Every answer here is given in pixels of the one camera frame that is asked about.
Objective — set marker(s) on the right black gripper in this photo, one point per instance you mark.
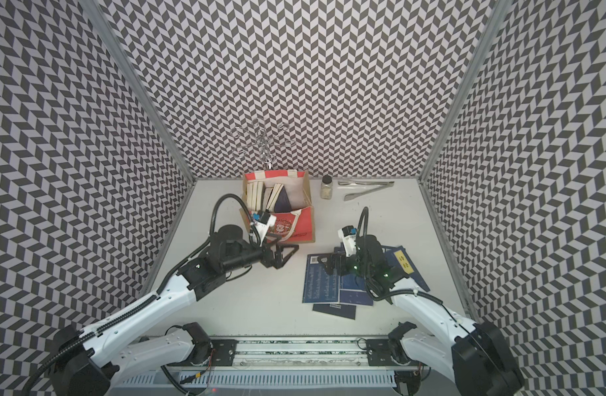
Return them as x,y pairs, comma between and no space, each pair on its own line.
330,269

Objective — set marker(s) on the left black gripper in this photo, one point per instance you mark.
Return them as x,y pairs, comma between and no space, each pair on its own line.
279,261

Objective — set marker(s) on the red burlap canvas bag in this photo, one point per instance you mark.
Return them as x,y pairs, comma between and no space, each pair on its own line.
297,226

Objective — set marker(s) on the blue book sideways yellow label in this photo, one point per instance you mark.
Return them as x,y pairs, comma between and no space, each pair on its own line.
273,197

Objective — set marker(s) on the brown black scroll book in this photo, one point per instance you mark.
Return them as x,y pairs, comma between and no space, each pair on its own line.
267,192

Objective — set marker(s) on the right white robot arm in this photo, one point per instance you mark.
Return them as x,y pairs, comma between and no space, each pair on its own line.
476,357

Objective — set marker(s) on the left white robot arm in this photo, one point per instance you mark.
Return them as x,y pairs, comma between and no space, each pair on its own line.
94,359

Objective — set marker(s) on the dark blue bottom book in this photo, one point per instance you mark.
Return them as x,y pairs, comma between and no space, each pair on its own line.
341,311

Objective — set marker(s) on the small glass jar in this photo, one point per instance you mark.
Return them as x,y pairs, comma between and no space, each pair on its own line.
326,189

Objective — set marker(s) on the blue book far right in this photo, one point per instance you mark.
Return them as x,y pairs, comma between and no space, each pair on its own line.
407,265

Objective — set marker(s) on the metal tongs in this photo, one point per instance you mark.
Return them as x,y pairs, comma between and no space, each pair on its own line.
363,188

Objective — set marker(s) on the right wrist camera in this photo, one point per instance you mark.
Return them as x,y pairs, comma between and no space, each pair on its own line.
348,236

